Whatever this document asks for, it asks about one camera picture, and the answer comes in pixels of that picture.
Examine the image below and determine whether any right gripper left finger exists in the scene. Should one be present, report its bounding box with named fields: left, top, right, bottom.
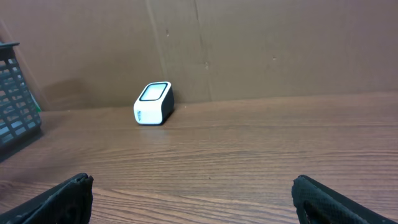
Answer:
left=1, top=173, right=94, bottom=224

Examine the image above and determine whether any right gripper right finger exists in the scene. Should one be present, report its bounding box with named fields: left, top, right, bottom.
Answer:
left=292, top=175, right=397, bottom=224

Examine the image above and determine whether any white barcode scanner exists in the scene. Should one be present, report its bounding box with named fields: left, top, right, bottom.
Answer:
left=133, top=82, right=175, bottom=125

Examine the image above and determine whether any grey plastic mesh basket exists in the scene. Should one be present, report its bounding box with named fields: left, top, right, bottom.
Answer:
left=1, top=42, right=42, bottom=149

